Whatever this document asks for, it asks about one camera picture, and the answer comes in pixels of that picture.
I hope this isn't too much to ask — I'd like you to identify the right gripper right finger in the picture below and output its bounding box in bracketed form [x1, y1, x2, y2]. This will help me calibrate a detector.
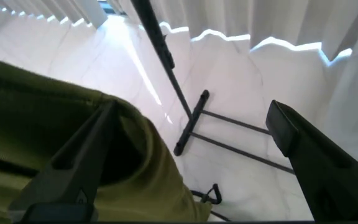
[265, 99, 358, 222]

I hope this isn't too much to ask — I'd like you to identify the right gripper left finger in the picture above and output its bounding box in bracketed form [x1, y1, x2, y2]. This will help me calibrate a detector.
[7, 99, 118, 222]

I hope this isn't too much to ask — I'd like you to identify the green garment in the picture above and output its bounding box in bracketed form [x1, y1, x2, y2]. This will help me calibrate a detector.
[0, 53, 213, 223]

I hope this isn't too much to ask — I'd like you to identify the black clothes rack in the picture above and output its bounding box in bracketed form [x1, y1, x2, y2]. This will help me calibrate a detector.
[131, 0, 295, 175]

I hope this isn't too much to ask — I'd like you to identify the black cable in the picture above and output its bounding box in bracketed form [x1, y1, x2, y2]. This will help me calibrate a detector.
[190, 183, 231, 222]

